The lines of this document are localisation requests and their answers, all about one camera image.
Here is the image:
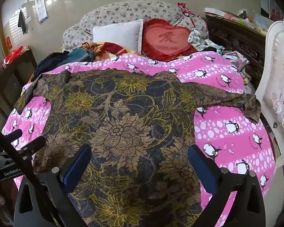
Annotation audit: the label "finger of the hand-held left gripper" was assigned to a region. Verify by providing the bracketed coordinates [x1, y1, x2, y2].
[3, 129, 23, 143]
[16, 136, 47, 160]

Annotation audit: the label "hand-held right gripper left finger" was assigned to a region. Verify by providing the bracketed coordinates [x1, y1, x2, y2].
[15, 144, 93, 221]

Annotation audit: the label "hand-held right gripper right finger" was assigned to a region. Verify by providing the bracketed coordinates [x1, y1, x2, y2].
[188, 144, 266, 227]

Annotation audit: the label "brown floral shirt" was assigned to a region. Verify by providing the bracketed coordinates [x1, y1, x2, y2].
[14, 69, 262, 227]

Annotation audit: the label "dark navy clothes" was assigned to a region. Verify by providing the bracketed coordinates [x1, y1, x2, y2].
[32, 51, 73, 81]

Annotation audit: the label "colourful clothes pile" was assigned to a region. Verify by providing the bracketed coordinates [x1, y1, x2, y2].
[224, 51, 252, 86]

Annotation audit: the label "pink penguin blanket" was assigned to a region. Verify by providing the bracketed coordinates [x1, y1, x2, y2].
[1, 51, 276, 227]

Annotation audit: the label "dark wooden side table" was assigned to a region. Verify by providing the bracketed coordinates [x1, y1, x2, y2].
[0, 48, 37, 115]

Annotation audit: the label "red packet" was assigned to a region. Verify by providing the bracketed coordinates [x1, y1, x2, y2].
[3, 46, 24, 66]

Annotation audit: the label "teal cloth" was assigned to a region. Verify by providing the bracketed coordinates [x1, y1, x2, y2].
[67, 47, 95, 63]

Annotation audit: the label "white knitted cloth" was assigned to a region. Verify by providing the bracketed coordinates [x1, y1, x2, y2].
[254, 20, 284, 166]

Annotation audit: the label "dark hanging cloth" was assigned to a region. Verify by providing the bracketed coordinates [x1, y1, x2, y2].
[17, 9, 27, 35]

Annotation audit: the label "red and yellow blanket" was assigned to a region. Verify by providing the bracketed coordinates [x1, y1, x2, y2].
[82, 41, 138, 61]

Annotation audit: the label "light patterned cloth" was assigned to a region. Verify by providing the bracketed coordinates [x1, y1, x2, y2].
[188, 28, 226, 53]

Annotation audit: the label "carved dark wooden cabinet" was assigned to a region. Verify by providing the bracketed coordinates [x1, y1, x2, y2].
[205, 12, 268, 82]

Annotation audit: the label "red heart pillow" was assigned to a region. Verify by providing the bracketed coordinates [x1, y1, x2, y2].
[142, 18, 200, 61]

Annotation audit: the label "white pillow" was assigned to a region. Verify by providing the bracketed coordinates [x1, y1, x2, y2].
[93, 19, 144, 53]

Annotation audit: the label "pile of small toys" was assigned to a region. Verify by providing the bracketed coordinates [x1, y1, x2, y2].
[224, 9, 273, 33]

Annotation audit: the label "red patterned cloth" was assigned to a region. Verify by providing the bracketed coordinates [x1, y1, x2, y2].
[177, 3, 200, 17]

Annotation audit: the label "wall calendar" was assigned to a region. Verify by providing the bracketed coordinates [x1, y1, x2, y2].
[34, 0, 49, 25]

